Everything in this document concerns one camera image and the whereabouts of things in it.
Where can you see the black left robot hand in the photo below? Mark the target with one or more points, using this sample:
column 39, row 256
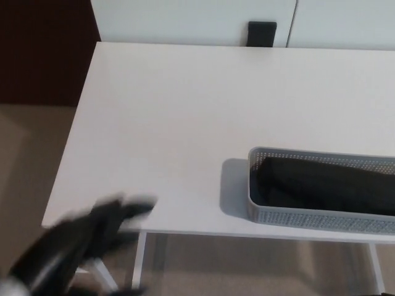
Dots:
column 80, row 234

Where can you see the black fabric pencil case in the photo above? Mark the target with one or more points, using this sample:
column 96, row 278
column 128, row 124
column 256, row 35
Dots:
column 324, row 188

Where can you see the white table with metal legs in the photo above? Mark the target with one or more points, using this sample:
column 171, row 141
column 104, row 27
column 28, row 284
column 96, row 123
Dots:
column 172, row 123

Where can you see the grey perforated plastic basket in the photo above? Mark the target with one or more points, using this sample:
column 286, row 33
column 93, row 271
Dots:
column 308, row 223

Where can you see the white cabinet with doors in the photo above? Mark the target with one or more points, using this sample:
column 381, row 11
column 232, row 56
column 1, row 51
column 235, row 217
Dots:
column 172, row 18

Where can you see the white bracket on floor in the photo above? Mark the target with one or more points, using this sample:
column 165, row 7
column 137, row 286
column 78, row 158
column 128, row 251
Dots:
column 81, row 271

